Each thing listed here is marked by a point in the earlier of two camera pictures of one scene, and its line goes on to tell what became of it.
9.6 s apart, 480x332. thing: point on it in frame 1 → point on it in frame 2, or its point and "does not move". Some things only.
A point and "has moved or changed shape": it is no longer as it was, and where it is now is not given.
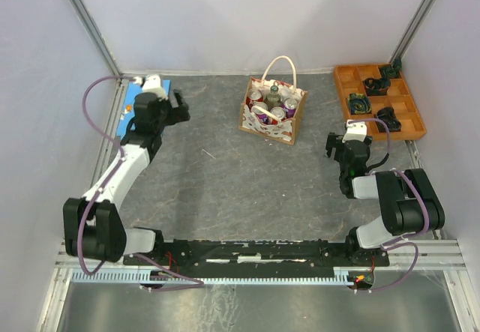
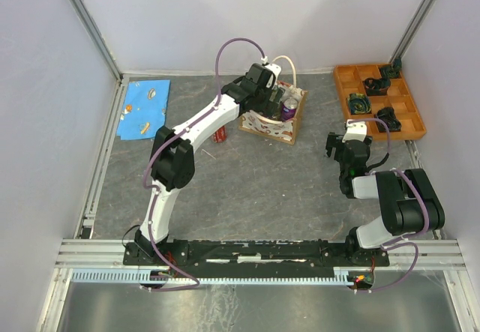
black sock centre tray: [376, 87] does not move
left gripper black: [178, 114] → [268, 107]
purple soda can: [289, 106] does not move
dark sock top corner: [392, 71] does not move
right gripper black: [334, 141] does not move
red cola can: [255, 95] has moved or changed shape
